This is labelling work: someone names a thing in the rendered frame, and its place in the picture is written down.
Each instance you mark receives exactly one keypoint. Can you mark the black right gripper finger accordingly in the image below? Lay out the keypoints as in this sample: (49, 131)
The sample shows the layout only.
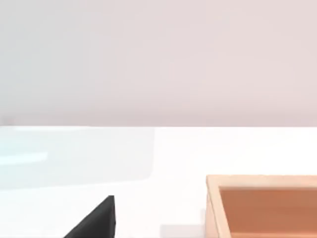
(101, 220)

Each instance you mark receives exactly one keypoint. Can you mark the shallow salmon-coloured box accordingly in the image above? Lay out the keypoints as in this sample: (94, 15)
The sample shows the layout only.
(267, 210)

